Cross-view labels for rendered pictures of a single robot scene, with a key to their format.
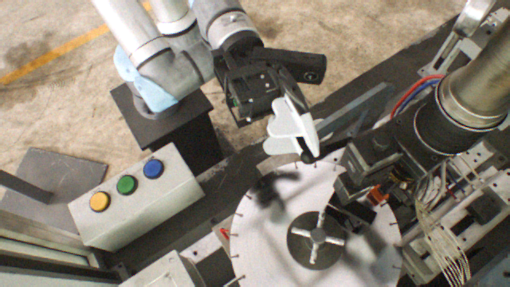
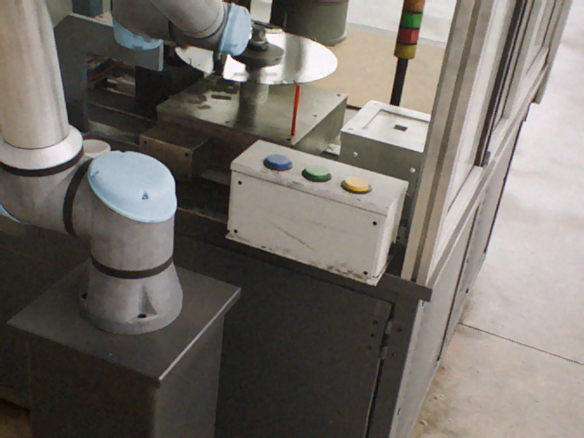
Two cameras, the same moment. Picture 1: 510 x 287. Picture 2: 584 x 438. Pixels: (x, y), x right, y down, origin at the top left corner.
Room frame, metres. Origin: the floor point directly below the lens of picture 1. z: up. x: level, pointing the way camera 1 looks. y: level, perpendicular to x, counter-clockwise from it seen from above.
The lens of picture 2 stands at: (1.16, 1.12, 1.50)
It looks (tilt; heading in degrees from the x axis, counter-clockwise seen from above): 30 degrees down; 225
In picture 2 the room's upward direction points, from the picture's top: 7 degrees clockwise
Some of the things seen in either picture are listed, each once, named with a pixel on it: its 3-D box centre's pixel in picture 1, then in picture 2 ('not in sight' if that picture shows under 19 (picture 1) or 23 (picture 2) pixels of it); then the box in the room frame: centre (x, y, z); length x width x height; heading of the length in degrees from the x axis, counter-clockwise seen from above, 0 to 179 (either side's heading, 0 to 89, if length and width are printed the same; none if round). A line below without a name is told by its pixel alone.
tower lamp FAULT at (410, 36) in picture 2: not in sight; (408, 33); (-0.15, 0.09, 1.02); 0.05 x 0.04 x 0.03; 25
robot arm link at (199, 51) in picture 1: (217, 53); (147, 11); (0.44, 0.04, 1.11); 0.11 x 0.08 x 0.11; 119
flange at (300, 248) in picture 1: (315, 239); (257, 47); (0.09, -0.09, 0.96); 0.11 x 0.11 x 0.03
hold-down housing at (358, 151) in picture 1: (362, 170); not in sight; (0.14, -0.15, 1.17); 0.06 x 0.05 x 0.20; 106
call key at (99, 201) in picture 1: (100, 202); (355, 186); (0.25, 0.36, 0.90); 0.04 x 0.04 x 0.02
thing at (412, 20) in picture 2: not in sight; (411, 17); (-0.15, 0.09, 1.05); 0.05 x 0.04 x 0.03; 25
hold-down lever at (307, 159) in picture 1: (335, 158); not in sight; (0.15, -0.11, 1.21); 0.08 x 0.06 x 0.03; 115
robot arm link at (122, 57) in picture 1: (143, 64); (128, 207); (0.61, 0.25, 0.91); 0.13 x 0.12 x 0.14; 119
